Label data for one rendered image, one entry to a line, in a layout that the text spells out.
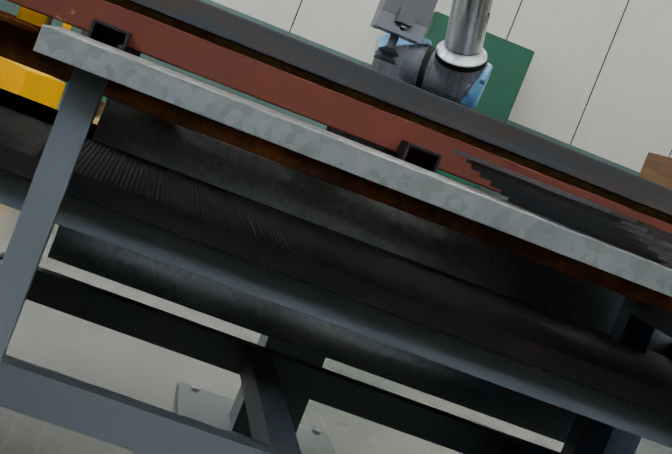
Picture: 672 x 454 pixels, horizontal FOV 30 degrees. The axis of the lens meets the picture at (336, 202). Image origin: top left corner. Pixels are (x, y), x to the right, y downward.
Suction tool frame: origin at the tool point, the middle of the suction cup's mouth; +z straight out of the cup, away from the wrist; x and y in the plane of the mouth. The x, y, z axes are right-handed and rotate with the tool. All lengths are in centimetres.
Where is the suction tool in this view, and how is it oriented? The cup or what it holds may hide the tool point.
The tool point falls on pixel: (385, 60)
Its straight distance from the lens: 216.3
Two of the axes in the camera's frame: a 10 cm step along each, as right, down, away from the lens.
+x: -1.3, -1.3, 9.8
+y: 9.2, 3.5, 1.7
